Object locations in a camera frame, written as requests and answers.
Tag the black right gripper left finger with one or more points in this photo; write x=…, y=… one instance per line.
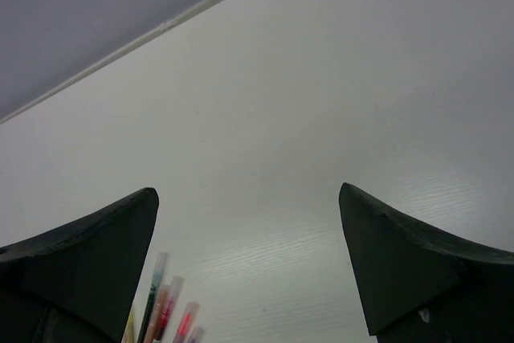
x=76, y=282

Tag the orange brown pen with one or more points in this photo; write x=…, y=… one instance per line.
x=162, y=296

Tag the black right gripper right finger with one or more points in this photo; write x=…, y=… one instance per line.
x=418, y=283

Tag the green pen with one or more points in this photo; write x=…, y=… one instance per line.
x=157, y=275

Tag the red pen clear cap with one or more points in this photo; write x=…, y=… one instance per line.
x=186, y=322

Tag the yellow pen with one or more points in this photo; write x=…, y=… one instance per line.
x=128, y=336

